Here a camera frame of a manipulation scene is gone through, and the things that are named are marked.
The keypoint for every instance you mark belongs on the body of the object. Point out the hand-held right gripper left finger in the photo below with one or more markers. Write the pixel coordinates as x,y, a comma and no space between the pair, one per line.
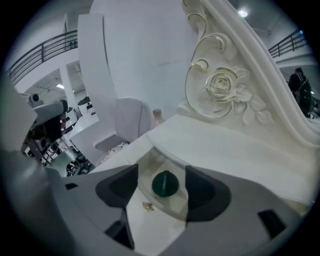
87,200

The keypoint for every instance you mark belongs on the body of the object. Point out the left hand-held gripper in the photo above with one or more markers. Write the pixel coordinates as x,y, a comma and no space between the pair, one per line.
25,170

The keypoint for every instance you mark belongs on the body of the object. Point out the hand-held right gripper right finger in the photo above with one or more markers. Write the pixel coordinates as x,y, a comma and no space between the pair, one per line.
237,225

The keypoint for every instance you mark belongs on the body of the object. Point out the cream ornate dressing table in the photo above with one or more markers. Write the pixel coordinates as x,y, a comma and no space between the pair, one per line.
225,150

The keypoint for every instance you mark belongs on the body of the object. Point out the small dark green jar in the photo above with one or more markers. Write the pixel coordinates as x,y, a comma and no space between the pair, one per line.
165,185

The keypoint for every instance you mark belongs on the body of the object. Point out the black balcony railing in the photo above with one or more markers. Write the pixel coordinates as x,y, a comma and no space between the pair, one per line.
42,51

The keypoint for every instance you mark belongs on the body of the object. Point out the grey bin with clothes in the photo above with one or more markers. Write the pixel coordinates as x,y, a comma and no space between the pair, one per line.
130,120

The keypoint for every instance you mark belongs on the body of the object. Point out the cream oval framed mirror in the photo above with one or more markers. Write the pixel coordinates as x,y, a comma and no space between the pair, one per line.
220,85

